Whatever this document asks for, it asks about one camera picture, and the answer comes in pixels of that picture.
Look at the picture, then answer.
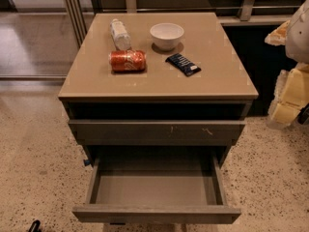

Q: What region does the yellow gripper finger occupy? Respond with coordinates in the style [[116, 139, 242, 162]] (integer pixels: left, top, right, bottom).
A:
[[265, 20, 290, 46], [268, 101, 299, 126]]

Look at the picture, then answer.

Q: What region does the dark blue rxbar wrapper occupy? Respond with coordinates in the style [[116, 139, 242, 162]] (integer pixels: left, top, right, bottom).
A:
[[165, 53, 201, 76]]

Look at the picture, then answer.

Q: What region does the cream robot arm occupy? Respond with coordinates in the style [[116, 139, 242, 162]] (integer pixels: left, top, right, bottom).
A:
[[265, 0, 309, 129]]

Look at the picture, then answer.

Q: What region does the grey drawer cabinet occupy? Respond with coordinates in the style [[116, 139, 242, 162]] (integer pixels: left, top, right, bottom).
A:
[[57, 12, 260, 232]]

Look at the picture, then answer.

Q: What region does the open middle drawer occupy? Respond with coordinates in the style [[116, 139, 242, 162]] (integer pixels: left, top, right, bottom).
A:
[[72, 155, 241, 224]]

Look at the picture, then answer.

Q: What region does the white ceramic bowl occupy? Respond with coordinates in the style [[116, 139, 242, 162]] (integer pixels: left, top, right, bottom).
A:
[[150, 23, 184, 51]]

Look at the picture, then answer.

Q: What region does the orange soda can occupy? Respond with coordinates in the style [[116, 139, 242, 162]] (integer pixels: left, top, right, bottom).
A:
[[108, 50, 146, 73]]

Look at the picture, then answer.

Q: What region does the clear plastic water bottle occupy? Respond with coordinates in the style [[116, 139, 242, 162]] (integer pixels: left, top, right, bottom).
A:
[[110, 18, 131, 50]]

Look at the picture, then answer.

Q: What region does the blue cabinet side knob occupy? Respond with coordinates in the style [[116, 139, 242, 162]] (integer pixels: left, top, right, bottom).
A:
[[83, 159, 91, 166]]

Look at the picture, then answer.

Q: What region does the black object at floor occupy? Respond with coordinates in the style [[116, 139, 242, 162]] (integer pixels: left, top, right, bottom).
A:
[[28, 220, 42, 232]]

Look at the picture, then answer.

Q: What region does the metal railing frame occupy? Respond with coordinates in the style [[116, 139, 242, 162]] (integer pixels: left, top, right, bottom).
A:
[[88, 0, 305, 42]]

